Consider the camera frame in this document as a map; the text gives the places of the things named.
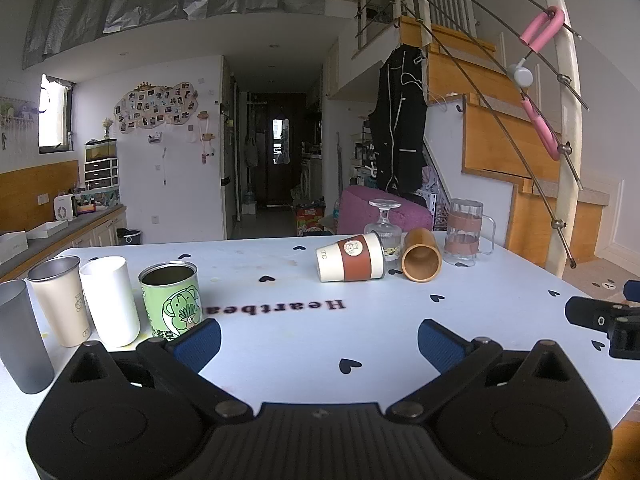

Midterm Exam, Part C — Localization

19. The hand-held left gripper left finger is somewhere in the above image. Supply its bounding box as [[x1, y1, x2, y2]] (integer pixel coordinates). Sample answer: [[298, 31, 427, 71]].
[[66, 320, 256, 424]]

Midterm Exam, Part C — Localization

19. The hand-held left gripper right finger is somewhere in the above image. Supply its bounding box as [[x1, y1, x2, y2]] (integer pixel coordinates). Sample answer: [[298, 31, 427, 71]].
[[386, 318, 577, 424]]

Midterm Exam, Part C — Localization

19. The white cup with brown sleeve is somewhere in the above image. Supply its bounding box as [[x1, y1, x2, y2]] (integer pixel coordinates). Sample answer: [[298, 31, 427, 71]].
[[315, 233, 386, 283]]

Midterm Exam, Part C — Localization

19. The green printed tin cup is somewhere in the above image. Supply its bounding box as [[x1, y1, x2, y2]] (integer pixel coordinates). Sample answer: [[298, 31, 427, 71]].
[[138, 261, 204, 342]]

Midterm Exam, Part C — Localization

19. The wooden cup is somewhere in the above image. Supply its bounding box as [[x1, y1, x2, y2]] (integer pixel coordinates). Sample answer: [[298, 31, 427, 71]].
[[401, 227, 444, 284]]

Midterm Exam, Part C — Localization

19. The plain white cup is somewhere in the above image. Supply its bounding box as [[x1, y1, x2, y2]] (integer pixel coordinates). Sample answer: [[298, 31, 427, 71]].
[[79, 255, 141, 348]]

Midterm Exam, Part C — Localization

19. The beige metal cup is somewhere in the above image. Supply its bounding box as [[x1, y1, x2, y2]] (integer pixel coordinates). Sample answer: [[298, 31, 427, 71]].
[[27, 255, 94, 349]]

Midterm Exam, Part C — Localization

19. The grey cup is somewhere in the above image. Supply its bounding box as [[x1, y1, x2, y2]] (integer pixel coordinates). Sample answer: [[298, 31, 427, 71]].
[[0, 279, 55, 394]]

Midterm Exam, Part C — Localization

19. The bear face floor mat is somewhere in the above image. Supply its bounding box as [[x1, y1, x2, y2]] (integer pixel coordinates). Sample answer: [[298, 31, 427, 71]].
[[584, 252, 640, 295]]

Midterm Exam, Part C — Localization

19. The glass mug with brown sleeve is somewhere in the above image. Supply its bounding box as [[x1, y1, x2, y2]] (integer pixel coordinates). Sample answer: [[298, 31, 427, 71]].
[[444, 199, 496, 267]]

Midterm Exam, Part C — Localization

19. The clear wine glass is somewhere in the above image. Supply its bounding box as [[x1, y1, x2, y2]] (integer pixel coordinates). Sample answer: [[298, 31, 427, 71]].
[[364, 199, 404, 261]]

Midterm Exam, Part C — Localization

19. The purple upholstered chair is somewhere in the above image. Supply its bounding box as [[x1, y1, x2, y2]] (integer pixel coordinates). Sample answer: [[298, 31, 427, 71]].
[[337, 184, 434, 236]]

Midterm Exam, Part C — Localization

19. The kitchen counter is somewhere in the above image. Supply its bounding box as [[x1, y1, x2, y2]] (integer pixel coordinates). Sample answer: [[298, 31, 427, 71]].
[[0, 204, 129, 282]]

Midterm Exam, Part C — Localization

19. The colourful cardboard box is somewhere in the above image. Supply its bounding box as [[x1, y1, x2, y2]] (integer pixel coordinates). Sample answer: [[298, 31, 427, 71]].
[[295, 204, 335, 236]]

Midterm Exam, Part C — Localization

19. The white flat box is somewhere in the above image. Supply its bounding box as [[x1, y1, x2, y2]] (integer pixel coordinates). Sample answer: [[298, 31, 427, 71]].
[[0, 230, 30, 264], [25, 220, 69, 240]]

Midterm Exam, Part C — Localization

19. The white air purifier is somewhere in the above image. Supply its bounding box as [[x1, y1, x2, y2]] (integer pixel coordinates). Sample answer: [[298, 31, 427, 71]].
[[53, 194, 76, 221]]

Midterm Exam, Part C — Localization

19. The metal stair railing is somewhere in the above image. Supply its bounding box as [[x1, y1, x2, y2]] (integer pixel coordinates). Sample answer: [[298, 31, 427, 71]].
[[354, 0, 594, 277]]

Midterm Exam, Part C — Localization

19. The small drawer unit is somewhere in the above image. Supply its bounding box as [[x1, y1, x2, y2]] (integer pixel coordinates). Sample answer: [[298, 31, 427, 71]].
[[83, 158, 120, 190]]

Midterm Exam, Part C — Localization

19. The washing machine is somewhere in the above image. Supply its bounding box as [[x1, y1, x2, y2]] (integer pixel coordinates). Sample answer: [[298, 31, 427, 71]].
[[299, 157, 324, 206]]

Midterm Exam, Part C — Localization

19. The wooden staircase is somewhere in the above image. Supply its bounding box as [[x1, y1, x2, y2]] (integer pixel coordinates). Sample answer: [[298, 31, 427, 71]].
[[399, 15, 612, 277]]

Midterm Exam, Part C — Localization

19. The dark door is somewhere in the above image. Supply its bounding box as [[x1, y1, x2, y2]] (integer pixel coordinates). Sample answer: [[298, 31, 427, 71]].
[[267, 93, 307, 207]]

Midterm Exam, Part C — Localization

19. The fish tank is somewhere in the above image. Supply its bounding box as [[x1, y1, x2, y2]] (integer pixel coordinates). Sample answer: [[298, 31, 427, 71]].
[[84, 138, 119, 163]]

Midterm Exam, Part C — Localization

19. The black jacket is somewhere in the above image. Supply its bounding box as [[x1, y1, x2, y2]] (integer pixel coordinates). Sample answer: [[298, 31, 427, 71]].
[[368, 44, 429, 195]]

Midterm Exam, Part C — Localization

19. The cloud-shaped photo board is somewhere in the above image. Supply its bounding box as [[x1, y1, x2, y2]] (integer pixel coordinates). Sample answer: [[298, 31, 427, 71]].
[[113, 81, 200, 132]]

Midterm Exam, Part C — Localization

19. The white round device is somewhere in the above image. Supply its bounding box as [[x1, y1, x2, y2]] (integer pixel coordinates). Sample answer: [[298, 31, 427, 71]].
[[507, 57, 534, 86]]

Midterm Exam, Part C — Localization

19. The window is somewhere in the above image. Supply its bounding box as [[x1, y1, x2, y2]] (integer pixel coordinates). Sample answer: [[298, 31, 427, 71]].
[[38, 73, 75, 155]]

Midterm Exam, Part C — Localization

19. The pink curved handle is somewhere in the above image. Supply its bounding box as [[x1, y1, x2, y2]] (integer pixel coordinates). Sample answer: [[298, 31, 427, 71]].
[[520, 99, 562, 162]]

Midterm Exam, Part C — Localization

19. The pink U-shaped handle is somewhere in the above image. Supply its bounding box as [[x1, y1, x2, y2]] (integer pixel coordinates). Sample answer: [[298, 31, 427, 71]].
[[519, 5, 566, 54]]

